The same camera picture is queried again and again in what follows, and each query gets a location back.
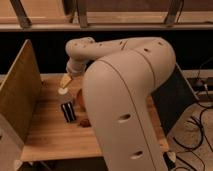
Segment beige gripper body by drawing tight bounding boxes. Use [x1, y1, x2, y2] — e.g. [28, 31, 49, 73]
[66, 59, 88, 77]

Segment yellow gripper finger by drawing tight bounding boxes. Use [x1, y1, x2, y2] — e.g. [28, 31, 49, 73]
[60, 74, 72, 88]

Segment white ceramic cup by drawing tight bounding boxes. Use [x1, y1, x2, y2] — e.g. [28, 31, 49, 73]
[58, 88, 74, 105]

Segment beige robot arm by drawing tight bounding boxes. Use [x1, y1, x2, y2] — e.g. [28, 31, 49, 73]
[61, 37, 176, 171]

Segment black striped eraser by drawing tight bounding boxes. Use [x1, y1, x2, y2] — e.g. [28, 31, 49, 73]
[61, 102, 76, 123]

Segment orange red bowl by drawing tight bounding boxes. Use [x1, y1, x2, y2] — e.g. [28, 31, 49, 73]
[76, 89, 85, 110]

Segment left wooden side panel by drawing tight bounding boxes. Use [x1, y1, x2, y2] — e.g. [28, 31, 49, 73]
[0, 39, 42, 171]

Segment dark red brown object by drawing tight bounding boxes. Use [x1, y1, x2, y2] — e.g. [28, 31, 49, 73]
[79, 119, 91, 128]

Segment right dark side panel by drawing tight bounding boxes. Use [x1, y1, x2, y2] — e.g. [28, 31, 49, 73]
[151, 65, 197, 134]

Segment wooden shelf rail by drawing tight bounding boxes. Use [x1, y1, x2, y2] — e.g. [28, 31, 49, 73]
[0, 0, 213, 33]

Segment black floor cables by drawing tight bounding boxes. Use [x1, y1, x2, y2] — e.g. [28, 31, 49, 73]
[166, 56, 213, 171]

